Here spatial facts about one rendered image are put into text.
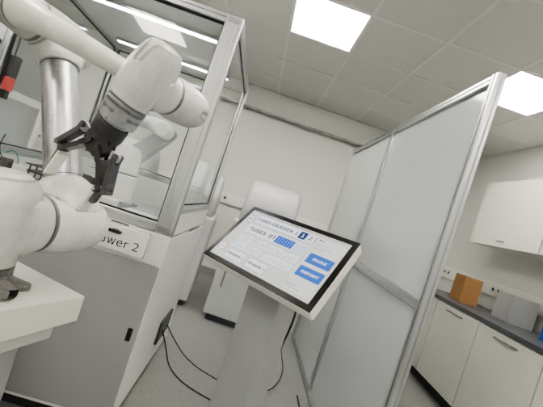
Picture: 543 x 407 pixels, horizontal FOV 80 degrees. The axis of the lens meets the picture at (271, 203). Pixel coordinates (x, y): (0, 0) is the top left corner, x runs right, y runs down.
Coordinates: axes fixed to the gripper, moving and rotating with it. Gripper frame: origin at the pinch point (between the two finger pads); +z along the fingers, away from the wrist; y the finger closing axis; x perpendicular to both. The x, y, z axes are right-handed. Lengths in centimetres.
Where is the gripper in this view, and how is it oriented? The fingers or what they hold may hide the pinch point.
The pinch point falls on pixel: (66, 188)
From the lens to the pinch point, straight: 91.8
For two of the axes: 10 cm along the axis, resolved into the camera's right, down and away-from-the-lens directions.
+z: -6.5, 7.5, 1.6
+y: 7.1, 6.6, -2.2
